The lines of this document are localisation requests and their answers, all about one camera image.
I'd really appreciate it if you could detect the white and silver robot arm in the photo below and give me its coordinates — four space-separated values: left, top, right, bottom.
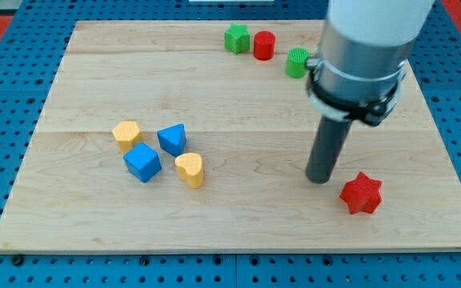
306 0 434 126

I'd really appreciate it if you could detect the yellow heart block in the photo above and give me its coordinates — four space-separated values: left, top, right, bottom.
174 153 204 189

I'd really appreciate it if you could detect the blue triangle block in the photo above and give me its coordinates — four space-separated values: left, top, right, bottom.
157 123 186 157

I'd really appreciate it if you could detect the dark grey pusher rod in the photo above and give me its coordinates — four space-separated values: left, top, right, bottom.
306 116 352 184

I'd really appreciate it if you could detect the red cylinder block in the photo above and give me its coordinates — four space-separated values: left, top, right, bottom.
253 30 276 61

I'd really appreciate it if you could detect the green cylinder block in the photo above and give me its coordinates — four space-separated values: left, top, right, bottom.
285 47 311 78

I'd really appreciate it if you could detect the green star block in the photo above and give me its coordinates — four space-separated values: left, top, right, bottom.
224 23 250 54

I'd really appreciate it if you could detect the light wooden board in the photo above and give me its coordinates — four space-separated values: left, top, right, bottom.
0 20 461 254

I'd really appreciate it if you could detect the blue cube block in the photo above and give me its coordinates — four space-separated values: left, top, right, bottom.
123 142 162 183

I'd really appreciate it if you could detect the red star block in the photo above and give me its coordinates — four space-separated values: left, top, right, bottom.
339 171 383 214

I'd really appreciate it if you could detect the yellow hexagon block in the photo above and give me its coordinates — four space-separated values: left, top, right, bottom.
112 121 143 154

